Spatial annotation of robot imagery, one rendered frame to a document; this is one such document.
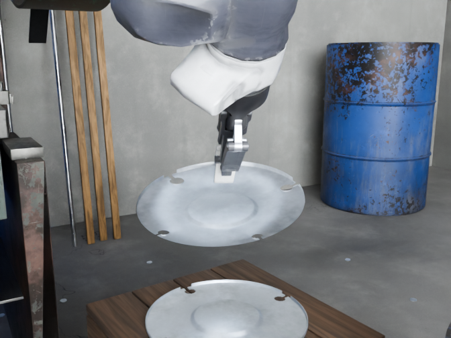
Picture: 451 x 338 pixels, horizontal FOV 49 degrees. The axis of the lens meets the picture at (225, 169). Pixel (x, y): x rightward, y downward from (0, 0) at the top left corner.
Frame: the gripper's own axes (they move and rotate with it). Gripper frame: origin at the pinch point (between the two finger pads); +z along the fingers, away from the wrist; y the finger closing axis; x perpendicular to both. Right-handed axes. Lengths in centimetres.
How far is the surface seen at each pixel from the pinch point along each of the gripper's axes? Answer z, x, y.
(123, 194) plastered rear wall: 165, 33, 89
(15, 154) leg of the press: 18.4, 37.2, 14.4
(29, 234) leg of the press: 27.4, 34.8, 2.1
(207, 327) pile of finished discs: 24.2, 1.9, -17.6
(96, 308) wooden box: 32.4, 22.0, -11.0
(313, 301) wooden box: 30.5, -19.2, -11.8
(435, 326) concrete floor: 86, -73, -4
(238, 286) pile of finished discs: 36.0, -5.6, -6.3
